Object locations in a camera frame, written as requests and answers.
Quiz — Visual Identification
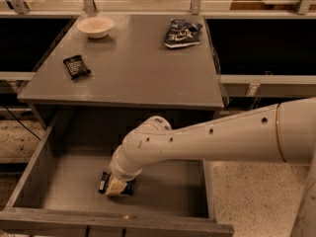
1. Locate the black snack bar wrapper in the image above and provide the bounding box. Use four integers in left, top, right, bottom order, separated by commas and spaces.
63, 55, 91, 80

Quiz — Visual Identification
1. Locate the metal railing frame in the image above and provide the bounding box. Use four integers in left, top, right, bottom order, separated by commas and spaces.
0, 0, 316, 16

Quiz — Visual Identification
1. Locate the blue crumpled chip bag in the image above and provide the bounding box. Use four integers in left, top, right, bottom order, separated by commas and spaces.
164, 19, 203, 48

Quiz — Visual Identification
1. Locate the grey open top drawer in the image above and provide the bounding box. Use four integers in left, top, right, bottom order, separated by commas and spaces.
0, 108, 234, 237

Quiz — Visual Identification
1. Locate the dark blue rxbar wrapper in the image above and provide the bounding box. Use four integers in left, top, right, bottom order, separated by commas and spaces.
99, 172, 135, 197

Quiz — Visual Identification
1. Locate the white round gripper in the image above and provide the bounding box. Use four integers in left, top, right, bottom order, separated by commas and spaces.
106, 145, 142, 197

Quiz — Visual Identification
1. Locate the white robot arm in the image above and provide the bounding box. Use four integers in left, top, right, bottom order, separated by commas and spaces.
106, 98, 316, 237

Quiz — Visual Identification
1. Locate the grey cabinet counter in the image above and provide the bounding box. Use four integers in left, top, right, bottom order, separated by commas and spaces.
18, 15, 224, 148

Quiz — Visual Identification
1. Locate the black floor cable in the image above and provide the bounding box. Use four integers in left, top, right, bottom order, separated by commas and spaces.
0, 104, 41, 141

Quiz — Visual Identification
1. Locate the white paper bowl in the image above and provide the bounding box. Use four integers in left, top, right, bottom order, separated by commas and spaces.
77, 16, 115, 39

